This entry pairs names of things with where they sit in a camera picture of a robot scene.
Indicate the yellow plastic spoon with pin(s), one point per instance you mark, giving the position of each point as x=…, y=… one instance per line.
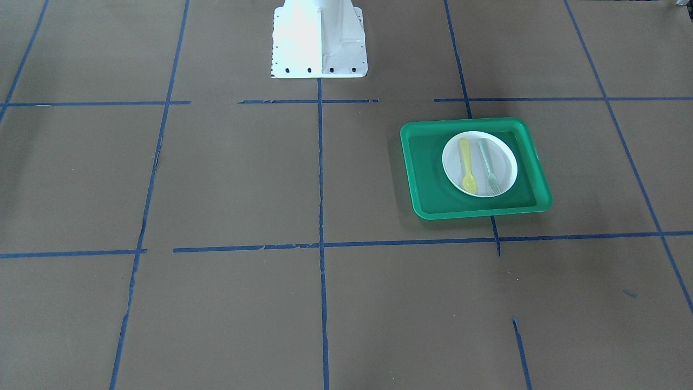
x=468, y=181

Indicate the green plastic tray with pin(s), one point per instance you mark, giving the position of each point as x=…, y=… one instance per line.
x=435, y=198

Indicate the white round plate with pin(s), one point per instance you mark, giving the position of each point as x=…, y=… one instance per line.
x=503, y=160

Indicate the pale blue plastic fork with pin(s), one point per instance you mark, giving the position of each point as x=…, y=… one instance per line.
x=492, y=181

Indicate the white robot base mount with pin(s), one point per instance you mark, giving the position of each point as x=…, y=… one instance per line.
x=313, y=39

